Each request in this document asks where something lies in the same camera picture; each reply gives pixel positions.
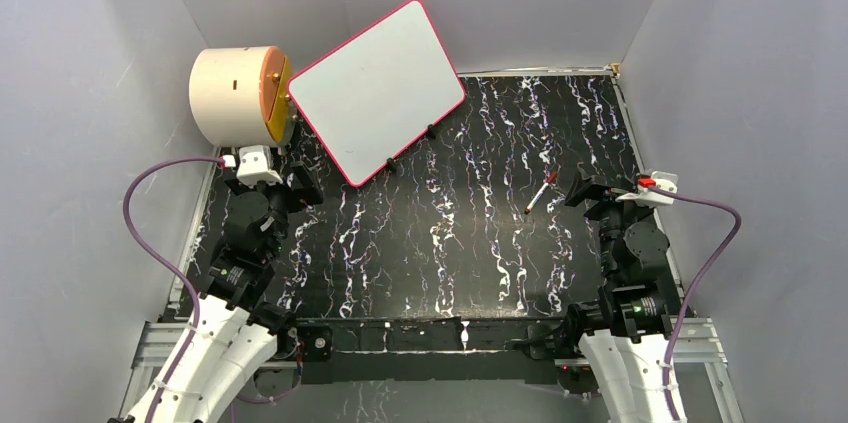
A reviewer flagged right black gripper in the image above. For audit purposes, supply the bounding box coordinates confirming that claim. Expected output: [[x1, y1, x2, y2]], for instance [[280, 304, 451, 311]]
[[563, 166, 652, 279]]

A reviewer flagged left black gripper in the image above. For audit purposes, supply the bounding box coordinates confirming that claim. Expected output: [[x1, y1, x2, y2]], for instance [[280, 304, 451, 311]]
[[228, 162, 322, 260]]

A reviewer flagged white whiteboard marker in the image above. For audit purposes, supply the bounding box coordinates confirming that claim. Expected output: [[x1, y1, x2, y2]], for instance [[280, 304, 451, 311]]
[[524, 171, 558, 215]]

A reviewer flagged pink framed whiteboard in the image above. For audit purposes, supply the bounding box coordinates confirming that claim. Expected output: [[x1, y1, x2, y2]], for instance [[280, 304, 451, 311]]
[[287, 0, 466, 187]]

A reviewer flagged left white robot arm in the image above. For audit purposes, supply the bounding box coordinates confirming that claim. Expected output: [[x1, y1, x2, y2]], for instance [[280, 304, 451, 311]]
[[123, 155, 323, 422]]

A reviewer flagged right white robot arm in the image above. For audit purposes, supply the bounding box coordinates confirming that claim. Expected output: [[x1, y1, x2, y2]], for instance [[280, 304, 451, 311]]
[[563, 171, 686, 422]]

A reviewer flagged black whiteboard stand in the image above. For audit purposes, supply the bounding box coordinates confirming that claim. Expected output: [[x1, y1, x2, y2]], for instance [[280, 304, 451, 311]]
[[384, 124, 437, 173]]

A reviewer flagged cream cylindrical drawer box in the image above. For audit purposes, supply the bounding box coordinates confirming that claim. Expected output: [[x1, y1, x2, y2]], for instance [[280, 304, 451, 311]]
[[189, 46, 292, 148]]

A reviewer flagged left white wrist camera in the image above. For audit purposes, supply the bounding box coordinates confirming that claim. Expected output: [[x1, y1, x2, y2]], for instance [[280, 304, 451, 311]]
[[221, 145, 283, 188]]

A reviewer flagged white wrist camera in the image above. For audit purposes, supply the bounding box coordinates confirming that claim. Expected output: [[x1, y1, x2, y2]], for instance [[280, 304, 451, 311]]
[[221, 145, 283, 188], [617, 171, 679, 208]]

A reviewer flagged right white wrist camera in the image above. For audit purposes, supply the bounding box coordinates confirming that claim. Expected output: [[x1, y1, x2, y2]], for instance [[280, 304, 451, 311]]
[[617, 171, 679, 208]]

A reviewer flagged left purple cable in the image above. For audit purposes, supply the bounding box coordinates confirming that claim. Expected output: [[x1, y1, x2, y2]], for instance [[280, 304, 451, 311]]
[[123, 156, 227, 423]]

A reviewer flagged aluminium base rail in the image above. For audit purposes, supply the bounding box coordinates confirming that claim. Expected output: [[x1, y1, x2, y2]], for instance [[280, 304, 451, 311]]
[[120, 317, 744, 422]]

